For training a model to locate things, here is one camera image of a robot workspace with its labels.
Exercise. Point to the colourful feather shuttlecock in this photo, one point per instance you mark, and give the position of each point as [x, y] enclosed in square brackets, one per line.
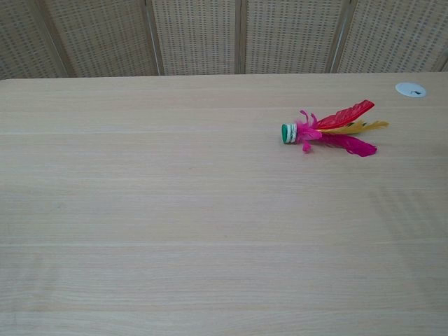
[313, 133]

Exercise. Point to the woven rattan folding screen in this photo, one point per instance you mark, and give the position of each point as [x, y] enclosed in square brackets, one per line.
[196, 35]

